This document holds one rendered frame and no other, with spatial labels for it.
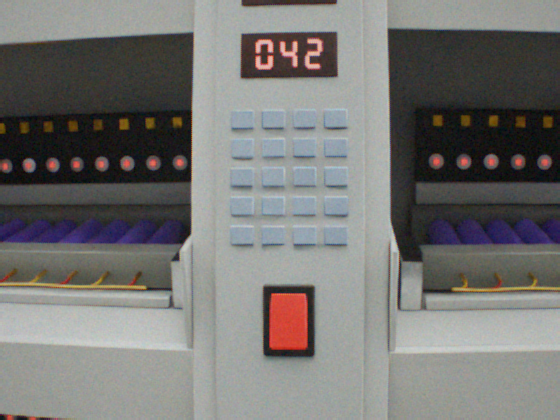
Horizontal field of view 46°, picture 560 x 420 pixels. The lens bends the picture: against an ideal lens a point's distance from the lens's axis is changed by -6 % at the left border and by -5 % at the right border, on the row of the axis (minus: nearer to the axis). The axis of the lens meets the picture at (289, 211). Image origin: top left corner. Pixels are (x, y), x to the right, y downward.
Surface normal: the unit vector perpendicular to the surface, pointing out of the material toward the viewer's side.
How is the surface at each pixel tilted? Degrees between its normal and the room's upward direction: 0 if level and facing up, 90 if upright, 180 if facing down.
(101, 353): 105
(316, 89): 90
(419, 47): 90
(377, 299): 90
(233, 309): 90
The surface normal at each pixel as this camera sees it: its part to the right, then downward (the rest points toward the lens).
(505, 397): -0.07, 0.25
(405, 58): -0.07, -0.01
